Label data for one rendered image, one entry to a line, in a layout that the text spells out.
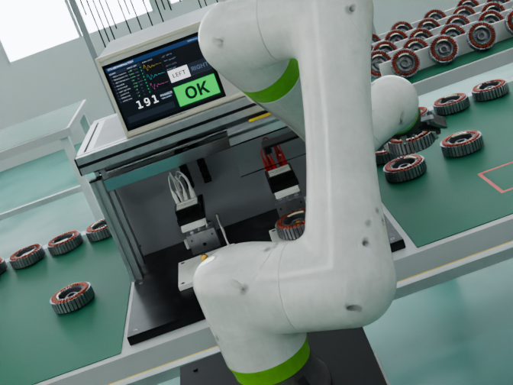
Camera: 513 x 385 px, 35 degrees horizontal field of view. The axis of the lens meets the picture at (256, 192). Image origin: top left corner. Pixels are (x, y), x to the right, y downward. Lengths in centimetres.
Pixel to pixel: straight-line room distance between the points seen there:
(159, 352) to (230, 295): 68
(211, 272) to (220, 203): 105
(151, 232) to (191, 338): 52
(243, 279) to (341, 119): 26
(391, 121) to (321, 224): 55
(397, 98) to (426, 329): 149
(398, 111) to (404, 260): 34
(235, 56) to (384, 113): 43
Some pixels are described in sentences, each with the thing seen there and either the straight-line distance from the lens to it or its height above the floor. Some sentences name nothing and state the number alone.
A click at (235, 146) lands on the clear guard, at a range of 178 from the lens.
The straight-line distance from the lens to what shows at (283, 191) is 196.
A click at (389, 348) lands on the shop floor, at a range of 290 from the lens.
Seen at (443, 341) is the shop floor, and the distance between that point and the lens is 286.
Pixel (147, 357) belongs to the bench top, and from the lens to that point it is 178.
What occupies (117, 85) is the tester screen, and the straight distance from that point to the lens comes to 199.
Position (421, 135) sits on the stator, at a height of 91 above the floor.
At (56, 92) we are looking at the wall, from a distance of 845.
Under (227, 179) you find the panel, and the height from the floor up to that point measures 89.
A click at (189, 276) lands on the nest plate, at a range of 195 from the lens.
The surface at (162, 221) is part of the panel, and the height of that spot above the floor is 84.
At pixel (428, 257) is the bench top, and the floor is 73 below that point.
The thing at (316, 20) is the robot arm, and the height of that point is 134.
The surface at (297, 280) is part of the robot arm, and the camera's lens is 108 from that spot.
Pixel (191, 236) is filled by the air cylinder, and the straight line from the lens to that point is 207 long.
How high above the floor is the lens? 150
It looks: 18 degrees down
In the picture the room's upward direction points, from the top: 20 degrees counter-clockwise
